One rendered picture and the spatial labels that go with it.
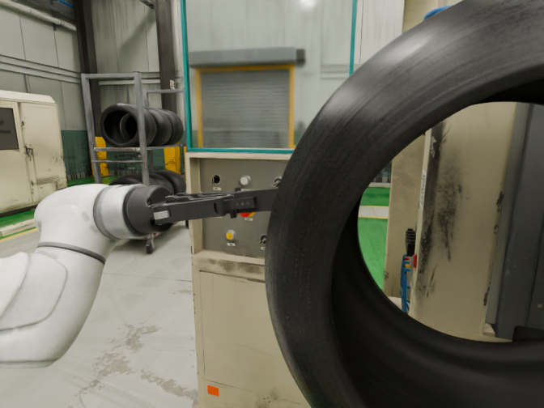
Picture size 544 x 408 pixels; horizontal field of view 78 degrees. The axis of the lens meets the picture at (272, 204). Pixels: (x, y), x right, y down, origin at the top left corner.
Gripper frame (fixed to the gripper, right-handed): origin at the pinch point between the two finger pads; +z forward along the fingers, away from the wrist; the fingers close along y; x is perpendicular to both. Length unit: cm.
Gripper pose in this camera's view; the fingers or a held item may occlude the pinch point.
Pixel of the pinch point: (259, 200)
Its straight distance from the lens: 46.6
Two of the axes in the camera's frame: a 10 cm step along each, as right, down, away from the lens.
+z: 9.3, -0.7, -3.5
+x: 1.4, 9.8, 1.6
